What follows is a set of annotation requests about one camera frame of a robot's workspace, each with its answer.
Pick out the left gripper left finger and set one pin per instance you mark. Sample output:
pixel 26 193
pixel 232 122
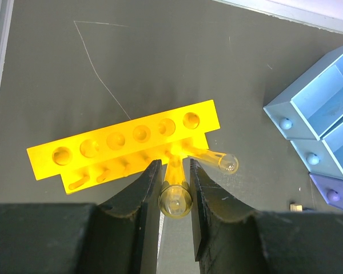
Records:
pixel 119 235

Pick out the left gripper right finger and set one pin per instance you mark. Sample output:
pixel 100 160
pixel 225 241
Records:
pixel 230 236

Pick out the glass test tube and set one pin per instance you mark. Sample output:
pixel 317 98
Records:
pixel 175 200
pixel 226 163

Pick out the yellow test tube rack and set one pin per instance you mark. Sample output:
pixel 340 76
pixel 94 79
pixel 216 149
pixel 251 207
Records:
pixel 110 153

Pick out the purple drawer box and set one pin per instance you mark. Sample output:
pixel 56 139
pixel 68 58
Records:
pixel 330 188

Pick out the light blue drawer box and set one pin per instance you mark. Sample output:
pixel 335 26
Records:
pixel 313 103

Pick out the wooden stick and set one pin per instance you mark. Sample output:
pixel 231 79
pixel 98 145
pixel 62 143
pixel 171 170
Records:
pixel 296 207

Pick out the middle blue drawer box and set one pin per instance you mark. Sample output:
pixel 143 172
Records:
pixel 324 156

